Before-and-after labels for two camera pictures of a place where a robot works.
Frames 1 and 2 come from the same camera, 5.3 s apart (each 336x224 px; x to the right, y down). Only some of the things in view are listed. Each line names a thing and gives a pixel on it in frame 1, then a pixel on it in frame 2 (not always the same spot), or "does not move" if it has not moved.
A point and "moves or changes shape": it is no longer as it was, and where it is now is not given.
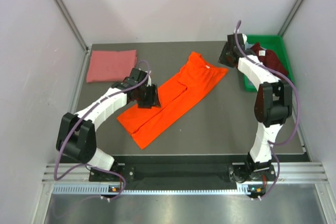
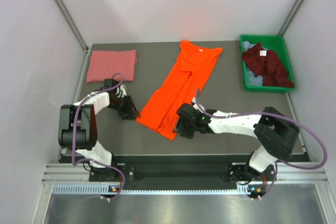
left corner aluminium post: [65, 10] does not move
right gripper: [222, 59] -> [184, 132]
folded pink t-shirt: [108, 65] does not move
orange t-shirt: [178, 95] moves or changes shape
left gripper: [153, 99] -> [129, 110]
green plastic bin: [273, 43] does not move
